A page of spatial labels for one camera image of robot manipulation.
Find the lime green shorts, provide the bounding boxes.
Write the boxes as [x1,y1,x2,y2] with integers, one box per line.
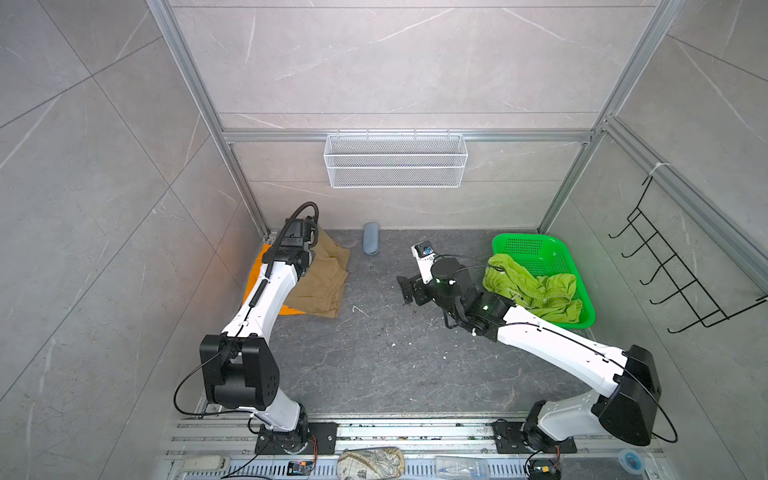
[483,253,583,324]

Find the khaki brown shorts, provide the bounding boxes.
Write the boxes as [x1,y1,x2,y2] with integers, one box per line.
[280,229,351,318]

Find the orange shorts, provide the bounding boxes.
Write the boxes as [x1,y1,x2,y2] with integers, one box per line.
[242,242,307,316]

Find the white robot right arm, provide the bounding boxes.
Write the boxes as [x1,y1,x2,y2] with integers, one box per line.
[397,255,662,451]

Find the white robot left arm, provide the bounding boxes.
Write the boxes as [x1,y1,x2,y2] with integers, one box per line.
[199,216,318,443]

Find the green plastic basket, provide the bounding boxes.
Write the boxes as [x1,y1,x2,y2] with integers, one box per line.
[492,233,596,329]

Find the grey oval case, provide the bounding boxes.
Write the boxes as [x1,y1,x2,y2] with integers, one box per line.
[362,222,380,256]

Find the patterned pouch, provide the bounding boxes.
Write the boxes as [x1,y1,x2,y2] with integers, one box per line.
[336,447,406,480]

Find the small circuit board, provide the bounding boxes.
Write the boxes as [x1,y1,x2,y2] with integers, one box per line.
[285,460,316,477]

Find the blue tape roll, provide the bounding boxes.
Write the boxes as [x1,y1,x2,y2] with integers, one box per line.
[618,449,645,476]

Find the white power adapter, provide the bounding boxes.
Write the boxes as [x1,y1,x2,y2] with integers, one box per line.
[180,455,230,472]

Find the white wire mesh basket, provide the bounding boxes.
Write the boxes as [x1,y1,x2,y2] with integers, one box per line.
[323,133,469,189]

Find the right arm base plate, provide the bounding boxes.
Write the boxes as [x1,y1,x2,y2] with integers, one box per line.
[490,419,577,454]

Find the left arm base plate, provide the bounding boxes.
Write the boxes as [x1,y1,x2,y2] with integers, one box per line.
[255,422,338,455]

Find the black wire hook rack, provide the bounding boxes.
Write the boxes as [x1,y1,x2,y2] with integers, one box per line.
[608,174,767,335]

